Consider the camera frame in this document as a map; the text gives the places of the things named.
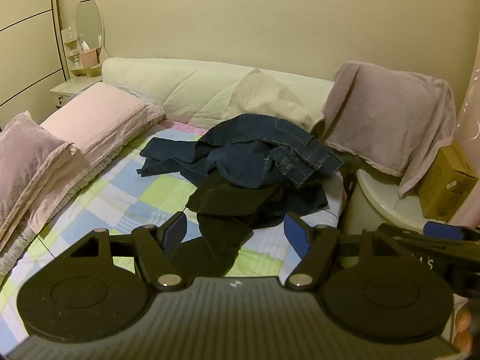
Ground mauve pillow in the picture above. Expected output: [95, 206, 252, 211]
[0, 110, 79, 235]

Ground round white nightstand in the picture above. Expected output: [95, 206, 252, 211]
[339, 168, 451, 249]

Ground person's right hand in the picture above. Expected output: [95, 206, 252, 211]
[452, 303, 475, 355]

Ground pink tissue box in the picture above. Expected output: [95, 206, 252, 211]
[79, 47, 101, 67]

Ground black garment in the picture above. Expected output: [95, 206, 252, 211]
[185, 174, 301, 275]

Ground cream wardrobe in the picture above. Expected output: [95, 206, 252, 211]
[0, 0, 65, 121]

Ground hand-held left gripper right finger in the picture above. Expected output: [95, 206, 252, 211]
[284, 212, 404, 292]

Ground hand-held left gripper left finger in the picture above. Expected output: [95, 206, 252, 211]
[69, 212, 188, 292]

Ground white dressing table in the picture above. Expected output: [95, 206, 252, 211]
[49, 75, 104, 108]

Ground cream padded headboard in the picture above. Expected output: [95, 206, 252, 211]
[101, 57, 336, 133]

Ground yellow cardboard box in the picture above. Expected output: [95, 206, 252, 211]
[417, 142, 479, 223]

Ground beige pillowcase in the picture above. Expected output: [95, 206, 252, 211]
[221, 68, 325, 134]

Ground mauve towel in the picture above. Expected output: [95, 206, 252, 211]
[322, 60, 457, 198]

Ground oval mirror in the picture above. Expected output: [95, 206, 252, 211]
[75, 0, 108, 60]

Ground bed with checkered sheet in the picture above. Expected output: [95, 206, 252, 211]
[0, 118, 349, 310]

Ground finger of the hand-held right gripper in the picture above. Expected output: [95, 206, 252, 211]
[377, 222, 467, 243]

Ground pink pillow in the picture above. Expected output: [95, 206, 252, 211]
[39, 82, 167, 166]

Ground dark blue jeans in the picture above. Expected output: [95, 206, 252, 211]
[137, 113, 345, 230]

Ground white tiered cosmetic shelf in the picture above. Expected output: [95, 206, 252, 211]
[60, 26, 92, 79]

